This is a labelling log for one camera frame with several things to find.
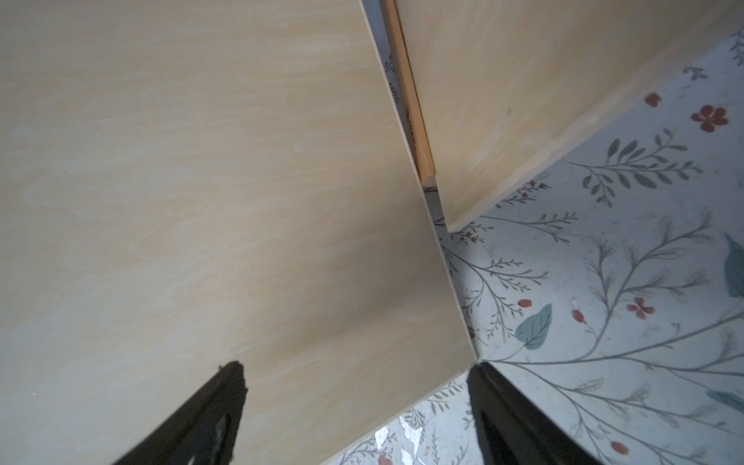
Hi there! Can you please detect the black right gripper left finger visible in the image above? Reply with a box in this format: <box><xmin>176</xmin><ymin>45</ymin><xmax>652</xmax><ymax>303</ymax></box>
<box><xmin>115</xmin><ymin>360</ymin><xmax>248</xmax><ymax>465</ymax></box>

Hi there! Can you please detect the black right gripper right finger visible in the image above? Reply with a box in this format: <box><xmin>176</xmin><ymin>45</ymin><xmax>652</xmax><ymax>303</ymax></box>
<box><xmin>467</xmin><ymin>362</ymin><xmax>598</xmax><ymax>465</ymax></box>

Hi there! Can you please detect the plywood board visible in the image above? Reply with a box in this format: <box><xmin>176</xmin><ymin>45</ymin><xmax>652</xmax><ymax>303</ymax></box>
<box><xmin>397</xmin><ymin>1</ymin><xmax>743</xmax><ymax>232</ymax></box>
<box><xmin>1</xmin><ymin>1</ymin><xmax>474</xmax><ymax>464</ymax></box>

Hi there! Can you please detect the right wooden easel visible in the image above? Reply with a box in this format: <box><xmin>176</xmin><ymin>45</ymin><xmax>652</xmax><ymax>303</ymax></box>
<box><xmin>380</xmin><ymin>0</ymin><xmax>436</xmax><ymax>189</ymax></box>

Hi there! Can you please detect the floral table mat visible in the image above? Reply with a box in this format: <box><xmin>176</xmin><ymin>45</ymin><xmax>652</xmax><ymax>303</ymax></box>
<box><xmin>324</xmin><ymin>22</ymin><xmax>744</xmax><ymax>465</ymax></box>

